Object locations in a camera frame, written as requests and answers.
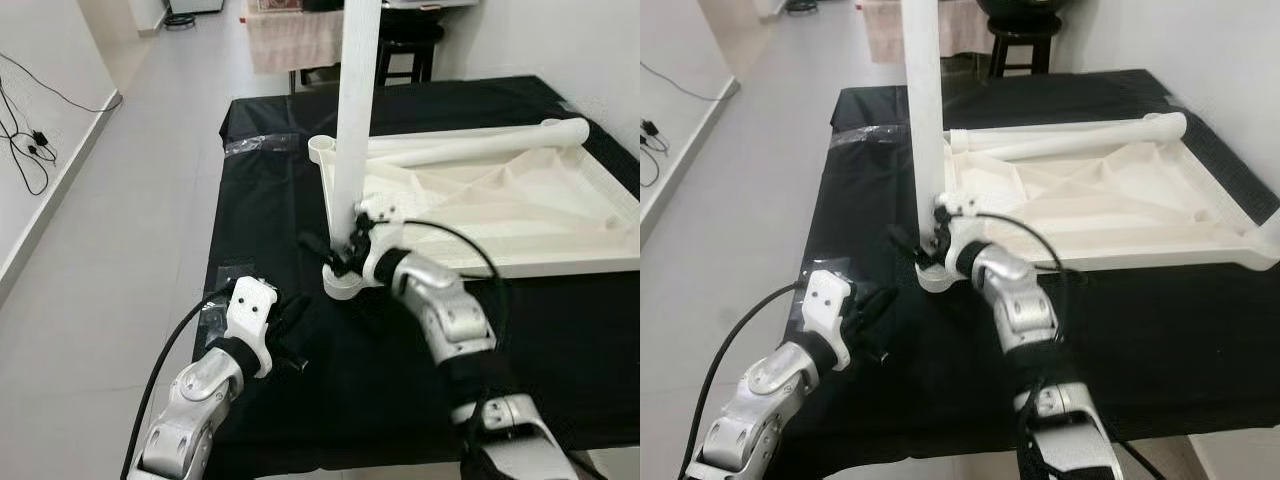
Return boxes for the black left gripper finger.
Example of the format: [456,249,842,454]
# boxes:
[855,288,899,329]
[275,293,313,336]

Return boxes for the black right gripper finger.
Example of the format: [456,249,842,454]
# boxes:
[300,232,346,266]
[888,224,929,259]

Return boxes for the white plastic children table top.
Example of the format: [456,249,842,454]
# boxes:
[915,110,1280,294]
[308,118,641,301]

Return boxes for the clear tape strip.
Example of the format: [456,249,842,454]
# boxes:
[830,125,906,147]

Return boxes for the black round stool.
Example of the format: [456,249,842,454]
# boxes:
[375,25,446,88]
[988,15,1063,79]

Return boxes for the beige cloth covered table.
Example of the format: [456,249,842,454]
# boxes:
[245,5,346,76]
[862,0,993,63]

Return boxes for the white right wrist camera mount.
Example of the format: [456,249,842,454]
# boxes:
[355,200,408,288]
[935,195,988,278]

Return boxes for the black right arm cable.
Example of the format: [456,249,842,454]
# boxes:
[398,220,513,336]
[975,212,1073,326]

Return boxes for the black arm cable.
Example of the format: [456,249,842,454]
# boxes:
[398,220,513,336]
[680,283,811,480]
[975,212,1073,326]
[125,285,238,480]

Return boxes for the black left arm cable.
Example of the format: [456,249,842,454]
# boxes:
[125,285,238,480]
[680,283,811,480]

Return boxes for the long black wall cable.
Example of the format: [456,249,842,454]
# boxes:
[0,50,123,114]
[640,62,738,104]

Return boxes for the looped black charger cable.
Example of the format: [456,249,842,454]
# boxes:
[640,120,669,189]
[0,80,56,196]

